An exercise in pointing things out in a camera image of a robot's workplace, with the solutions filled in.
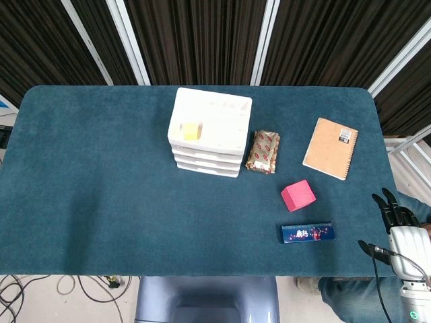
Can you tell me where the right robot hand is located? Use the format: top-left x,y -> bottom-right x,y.
358,187 -> 431,282

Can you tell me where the clear plastic drawer with trinkets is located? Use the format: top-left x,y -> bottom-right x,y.
169,143 -> 244,158

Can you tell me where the white plastic drawer cabinet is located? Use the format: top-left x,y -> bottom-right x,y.
167,87 -> 253,179

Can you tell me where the dark blue printed box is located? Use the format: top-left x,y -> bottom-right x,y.
279,221 -> 337,244

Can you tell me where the grey worn shoe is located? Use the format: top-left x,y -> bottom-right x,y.
293,276 -> 321,296

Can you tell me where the pink foam cube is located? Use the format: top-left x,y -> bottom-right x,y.
280,179 -> 317,213

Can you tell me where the brown spiral notebook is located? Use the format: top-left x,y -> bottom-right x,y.
302,117 -> 360,182

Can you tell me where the gold foil snack packet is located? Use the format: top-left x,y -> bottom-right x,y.
244,130 -> 282,175

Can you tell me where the blue-grey robot torso base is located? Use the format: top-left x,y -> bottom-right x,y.
134,275 -> 281,323

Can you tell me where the yellow sticky note pad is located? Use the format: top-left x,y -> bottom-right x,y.
181,122 -> 203,141

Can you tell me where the dark pleated curtain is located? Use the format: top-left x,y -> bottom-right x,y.
0,0 -> 431,135

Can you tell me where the teal felt table mat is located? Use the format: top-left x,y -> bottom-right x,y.
0,84 -> 416,279

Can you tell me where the white panel with blue mark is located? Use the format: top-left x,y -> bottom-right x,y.
0,94 -> 20,118

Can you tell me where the white metal rack frame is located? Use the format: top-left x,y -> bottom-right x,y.
383,124 -> 431,196

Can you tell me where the white aluminium frame post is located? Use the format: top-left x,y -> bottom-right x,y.
106,0 -> 152,85
249,0 -> 281,85
60,0 -> 114,85
367,24 -> 431,95

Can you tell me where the grey floor cable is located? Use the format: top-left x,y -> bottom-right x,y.
56,275 -> 133,323

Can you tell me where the black floor cable bundle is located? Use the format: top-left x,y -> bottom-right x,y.
0,274 -> 51,323

